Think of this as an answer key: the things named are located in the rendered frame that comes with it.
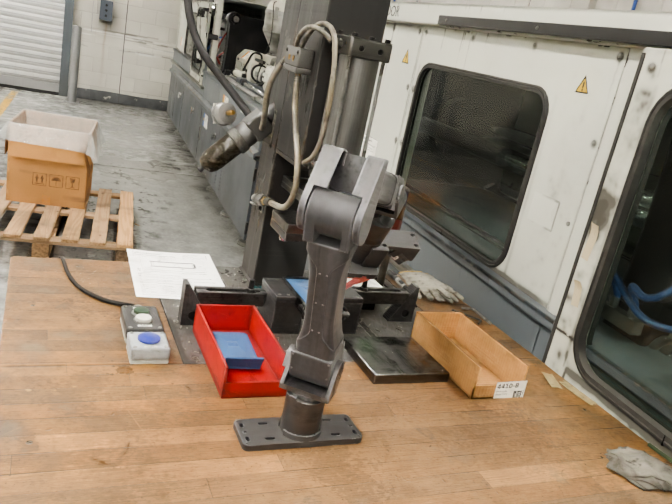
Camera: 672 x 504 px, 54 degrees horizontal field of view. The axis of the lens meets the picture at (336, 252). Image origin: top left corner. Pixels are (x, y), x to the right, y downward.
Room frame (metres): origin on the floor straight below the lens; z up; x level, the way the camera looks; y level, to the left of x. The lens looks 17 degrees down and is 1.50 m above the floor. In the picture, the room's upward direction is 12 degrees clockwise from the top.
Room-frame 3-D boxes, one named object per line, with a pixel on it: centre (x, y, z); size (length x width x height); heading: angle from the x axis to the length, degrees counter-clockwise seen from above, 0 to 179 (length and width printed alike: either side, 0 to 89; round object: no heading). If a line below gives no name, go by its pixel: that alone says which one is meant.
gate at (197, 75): (7.15, 1.87, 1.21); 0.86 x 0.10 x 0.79; 23
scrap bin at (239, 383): (1.11, 0.14, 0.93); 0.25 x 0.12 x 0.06; 26
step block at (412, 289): (1.49, -0.18, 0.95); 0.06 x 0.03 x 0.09; 116
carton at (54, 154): (4.31, 1.98, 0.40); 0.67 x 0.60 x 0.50; 18
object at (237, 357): (1.14, 0.15, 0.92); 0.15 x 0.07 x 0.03; 23
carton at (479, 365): (1.30, -0.32, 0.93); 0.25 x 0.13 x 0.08; 26
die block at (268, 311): (1.35, 0.03, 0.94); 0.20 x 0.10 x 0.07; 116
